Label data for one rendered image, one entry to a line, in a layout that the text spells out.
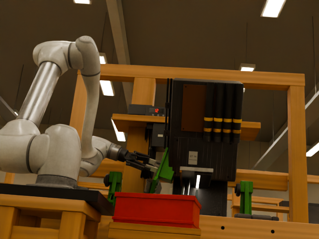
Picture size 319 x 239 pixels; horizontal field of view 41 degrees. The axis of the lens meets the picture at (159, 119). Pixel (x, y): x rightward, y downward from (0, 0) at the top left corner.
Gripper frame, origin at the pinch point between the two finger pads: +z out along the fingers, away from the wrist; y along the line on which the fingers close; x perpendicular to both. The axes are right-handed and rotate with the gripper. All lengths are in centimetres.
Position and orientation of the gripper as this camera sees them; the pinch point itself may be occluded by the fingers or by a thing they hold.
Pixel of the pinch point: (154, 165)
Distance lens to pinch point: 239.3
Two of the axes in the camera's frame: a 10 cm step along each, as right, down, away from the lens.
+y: 2.8, -3.9, 8.8
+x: -2.0, 8.7, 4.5
